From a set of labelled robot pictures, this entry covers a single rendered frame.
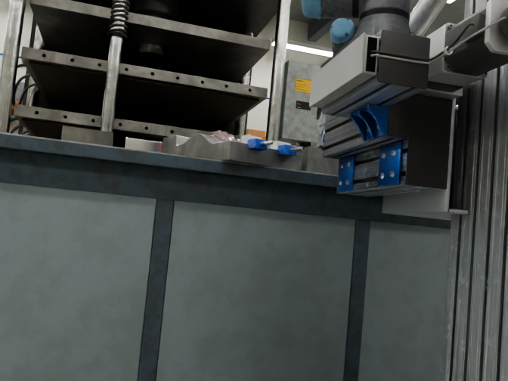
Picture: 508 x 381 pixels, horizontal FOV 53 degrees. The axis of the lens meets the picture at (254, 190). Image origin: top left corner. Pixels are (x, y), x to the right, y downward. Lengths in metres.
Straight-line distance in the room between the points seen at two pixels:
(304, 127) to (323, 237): 1.07
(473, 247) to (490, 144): 0.20
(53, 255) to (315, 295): 0.78
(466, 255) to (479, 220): 0.08
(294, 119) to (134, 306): 1.41
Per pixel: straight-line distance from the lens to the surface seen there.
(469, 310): 1.09
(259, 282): 1.57
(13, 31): 2.40
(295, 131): 2.57
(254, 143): 1.46
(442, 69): 0.94
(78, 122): 2.36
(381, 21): 1.24
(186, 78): 2.42
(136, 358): 1.55
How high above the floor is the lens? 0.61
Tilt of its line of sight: 4 degrees up
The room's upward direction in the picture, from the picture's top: 5 degrees clockwise
